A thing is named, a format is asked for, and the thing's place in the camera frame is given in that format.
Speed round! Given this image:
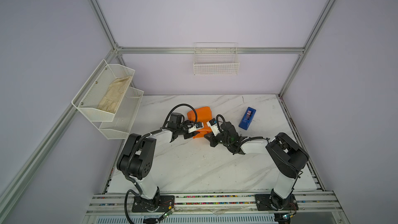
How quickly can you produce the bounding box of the lower white mesh shelf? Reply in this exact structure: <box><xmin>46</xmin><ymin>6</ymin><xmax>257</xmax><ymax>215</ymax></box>
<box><xmin>99</xmin><ymin>87</ymin><xmax>144</xmax><ymax>140</ymax></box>

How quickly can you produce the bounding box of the white mesh shelf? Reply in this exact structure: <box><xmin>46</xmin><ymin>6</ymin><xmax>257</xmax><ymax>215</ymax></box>
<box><xmin>72</xmin><ymin>60</ymin><xmax>135</xmax><ymax>122</ymax></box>
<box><xmin>99</xmin><ymin>87</ymin><xmax>144</xmax><ymax>140</ymax></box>

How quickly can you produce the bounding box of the upper white mesh shelf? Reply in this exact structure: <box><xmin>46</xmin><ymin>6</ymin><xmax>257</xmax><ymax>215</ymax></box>
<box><xmin>72</xmin><ymin>60</ymin><xmax>135</xmax><ymax>122</ymax></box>

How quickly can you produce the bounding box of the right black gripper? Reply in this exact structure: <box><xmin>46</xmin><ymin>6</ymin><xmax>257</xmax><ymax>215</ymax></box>
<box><xmin>200</xmin><ymin>131</ymin><xmax>230</xmax><ymax>148</ymax></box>

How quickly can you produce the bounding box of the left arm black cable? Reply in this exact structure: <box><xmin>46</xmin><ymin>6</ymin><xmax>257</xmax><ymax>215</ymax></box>
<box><xmin>123</xmin><ymin>103</ymin><xmax>199</xmax><ymax>224</ymax></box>

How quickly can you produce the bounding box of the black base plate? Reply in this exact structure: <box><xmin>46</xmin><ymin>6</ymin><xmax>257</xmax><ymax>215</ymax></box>
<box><xmin>255</xmin><ymin>193</ymin><xmax>298</xmax><ymax>211</ymax></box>
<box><xmin>131</xmin><ymin>195</ymin><xmax>175</xmax><ymax>213</ymax></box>

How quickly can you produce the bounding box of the aluminium frame rail front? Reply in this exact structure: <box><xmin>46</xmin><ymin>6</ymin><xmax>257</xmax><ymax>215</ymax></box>
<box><xmin>86</xmin><ymin>191</ymin><xmax>343</xmax><ymax>216</ymax></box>

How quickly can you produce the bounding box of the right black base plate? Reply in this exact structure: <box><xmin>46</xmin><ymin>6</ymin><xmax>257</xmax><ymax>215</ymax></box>
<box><xmin>255</xmin><ymin>193</ymin><xmax>298</xmax><ymax>211</ymax></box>

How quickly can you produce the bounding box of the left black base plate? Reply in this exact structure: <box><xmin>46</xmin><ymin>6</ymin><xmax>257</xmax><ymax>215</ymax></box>
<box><xmin>131</xmin><ymin>195</ymin><xmax>175</xmax><ymax>213</ymax></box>

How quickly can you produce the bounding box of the blue tape dispenser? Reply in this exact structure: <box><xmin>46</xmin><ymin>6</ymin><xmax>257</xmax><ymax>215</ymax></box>
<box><xmin>238</xmin><ymin>107</ymin><xmax>256</xmax><ymax>130</ymax></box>

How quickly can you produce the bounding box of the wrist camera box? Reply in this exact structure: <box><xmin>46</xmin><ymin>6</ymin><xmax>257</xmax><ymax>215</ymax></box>
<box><xmin>207</xmin><ymin>118</ymin><xmax>220</xmax><ymax>136</ymax></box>
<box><xmin>188</xmin><ymin>122</ymin><xmax>204</xmax><ymax>133</ymax></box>

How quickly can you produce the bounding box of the beige cloth in shelf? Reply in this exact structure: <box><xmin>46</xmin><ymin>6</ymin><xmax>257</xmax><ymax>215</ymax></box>
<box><xmin>97</xmin><ymin>76</ymin><xmax>132</xmax><ymax>114</ymax></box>

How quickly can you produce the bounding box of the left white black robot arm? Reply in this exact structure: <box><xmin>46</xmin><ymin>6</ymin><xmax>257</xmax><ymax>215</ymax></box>
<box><xmin>117</xmin><ymin>113</ymin><xmax>204</xmax><ymax>200</ymax></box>

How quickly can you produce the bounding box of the yellow orange wrapping paper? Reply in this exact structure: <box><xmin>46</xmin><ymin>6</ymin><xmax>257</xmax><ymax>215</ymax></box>
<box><xmin>193</xmin><ymin>107</ymin><xmax>212</xmax><ymax>139</ymax></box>

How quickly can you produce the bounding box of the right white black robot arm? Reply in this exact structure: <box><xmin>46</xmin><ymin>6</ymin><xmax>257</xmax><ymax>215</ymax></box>
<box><xmin>204</xmin><ymin>119</ymin><xmax>309</xmax><ymax>200</ymax></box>

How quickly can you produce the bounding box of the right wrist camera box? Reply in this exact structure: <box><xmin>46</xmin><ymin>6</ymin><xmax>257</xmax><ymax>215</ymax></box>
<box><xmin>207</xmin><ymin>118</ymin><xmax>220</xmax><ymax>136</ymax></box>

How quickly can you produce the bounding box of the white wire wall basket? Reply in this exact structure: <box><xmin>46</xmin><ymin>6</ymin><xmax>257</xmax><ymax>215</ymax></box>
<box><xmin>193</xmin><ymin>42</ymin><xmax>240</xmax><ymax>76</ymax></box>

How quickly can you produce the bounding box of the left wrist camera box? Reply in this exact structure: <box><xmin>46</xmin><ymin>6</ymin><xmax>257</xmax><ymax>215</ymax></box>
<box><xmin>188</xmin><ymin>122</ymin><xmax>204</xmax><ymax>133</ymax></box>

